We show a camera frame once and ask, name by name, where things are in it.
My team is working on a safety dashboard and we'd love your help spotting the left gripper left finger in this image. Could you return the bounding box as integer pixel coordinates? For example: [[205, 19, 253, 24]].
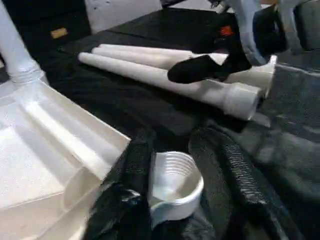
[[86, 134, 157, 240]]

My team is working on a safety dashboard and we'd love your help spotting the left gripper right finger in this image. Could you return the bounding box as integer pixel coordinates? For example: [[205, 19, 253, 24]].
[[188, 125, 307, 240]]

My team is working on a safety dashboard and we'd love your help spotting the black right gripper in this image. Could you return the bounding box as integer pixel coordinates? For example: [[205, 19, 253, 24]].
[[167, 22, 261, 85]]

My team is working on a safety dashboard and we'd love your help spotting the white plastic table leg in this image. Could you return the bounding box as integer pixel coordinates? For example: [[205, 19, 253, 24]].
[[99, 43, 230, 67], [77, 51, 262, 121], [91, 46, 277, 99], [0, 0, 45, 85]]

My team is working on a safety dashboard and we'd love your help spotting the white plastic table top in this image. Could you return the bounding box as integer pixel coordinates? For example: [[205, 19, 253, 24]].
[[0, 77, 206, 240]]

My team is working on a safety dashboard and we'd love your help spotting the small tan label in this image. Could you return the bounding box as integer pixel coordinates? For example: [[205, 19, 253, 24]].
[[50, 27, 69, 40]]

